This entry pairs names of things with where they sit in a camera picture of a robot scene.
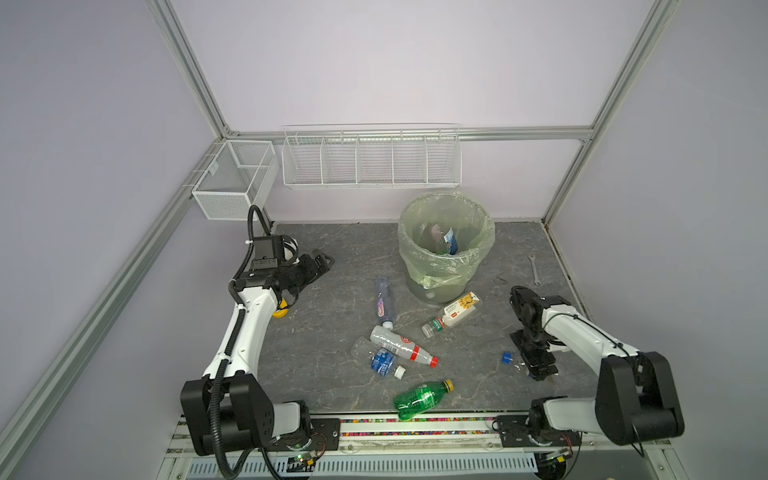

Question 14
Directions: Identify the white mesh box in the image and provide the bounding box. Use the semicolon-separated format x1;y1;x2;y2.
192;140;279;221

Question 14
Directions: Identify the tall blue cap clear bottle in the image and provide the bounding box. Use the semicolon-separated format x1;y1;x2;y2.
423;223;459;256

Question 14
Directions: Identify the blue label white cap bottle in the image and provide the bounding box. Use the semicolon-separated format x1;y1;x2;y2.
350;337;406;380

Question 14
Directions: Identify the flower label tea bottle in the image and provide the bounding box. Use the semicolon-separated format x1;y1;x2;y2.
421;292;481;338

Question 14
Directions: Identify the silver wrench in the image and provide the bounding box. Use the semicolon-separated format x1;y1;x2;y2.
528;255;542;286

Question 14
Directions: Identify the yellow tape measure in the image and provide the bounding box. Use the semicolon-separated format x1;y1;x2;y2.
272;299;289;319

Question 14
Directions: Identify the blue cap pepsi bottle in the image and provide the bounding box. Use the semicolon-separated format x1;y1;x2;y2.
501;351;527;372

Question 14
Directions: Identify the purple label clear bottle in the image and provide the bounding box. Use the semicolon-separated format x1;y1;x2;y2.
376;276;396;330

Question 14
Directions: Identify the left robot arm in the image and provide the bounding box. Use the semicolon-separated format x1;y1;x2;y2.
180;250;334;479

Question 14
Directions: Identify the green bottle yellow cap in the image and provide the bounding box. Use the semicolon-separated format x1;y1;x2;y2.
393;379;454;421

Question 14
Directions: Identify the red cap white bottle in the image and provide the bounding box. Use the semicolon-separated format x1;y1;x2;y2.
369;325;439;368

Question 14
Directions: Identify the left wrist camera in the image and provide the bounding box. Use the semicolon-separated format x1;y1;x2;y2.
249;235;298;271

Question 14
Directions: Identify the bin with green bag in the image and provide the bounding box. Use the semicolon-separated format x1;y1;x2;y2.
397;191;495;304

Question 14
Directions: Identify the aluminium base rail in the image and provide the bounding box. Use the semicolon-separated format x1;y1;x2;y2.
158;409;625;475

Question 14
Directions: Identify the white wire rack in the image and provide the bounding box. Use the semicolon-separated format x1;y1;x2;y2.
282;124;463;189

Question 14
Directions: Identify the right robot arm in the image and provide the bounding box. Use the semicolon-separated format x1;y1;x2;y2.
509;286;685;446

